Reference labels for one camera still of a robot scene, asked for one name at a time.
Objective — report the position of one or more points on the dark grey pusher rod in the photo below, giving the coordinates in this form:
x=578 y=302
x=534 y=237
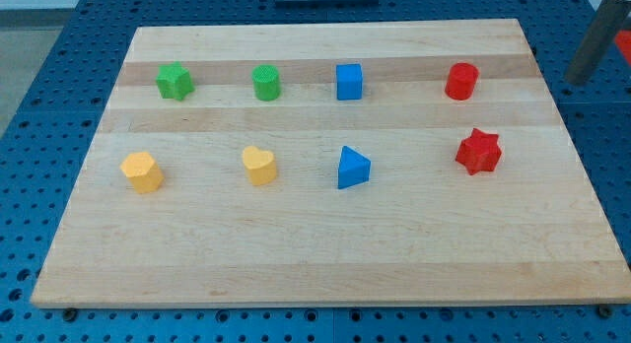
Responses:
x=608 y=20

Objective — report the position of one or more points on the red star block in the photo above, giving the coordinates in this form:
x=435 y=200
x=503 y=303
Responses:
x=479 y=152

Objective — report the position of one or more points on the wooden board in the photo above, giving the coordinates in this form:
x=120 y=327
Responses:
x=420 y=232

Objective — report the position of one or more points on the green star block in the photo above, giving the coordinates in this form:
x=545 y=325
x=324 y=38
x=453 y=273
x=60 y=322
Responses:
x=174 y=81

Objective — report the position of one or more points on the red cylinder block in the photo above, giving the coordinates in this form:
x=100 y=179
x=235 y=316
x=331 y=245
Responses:
x=461 y=81

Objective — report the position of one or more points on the blue cube block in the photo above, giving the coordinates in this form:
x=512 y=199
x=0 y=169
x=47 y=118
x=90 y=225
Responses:
x=349 y=82

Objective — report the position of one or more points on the blue triangle block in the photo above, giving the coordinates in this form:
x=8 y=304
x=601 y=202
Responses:
x=353 y=168

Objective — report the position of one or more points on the green cylinder block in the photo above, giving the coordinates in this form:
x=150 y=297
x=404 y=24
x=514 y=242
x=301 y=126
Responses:
x=266 y=82

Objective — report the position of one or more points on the yellow heart block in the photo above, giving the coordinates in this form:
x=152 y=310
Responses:
x=260 y=165

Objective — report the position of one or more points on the yellow hexagon block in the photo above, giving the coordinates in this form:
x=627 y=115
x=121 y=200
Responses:
x=142 y=171

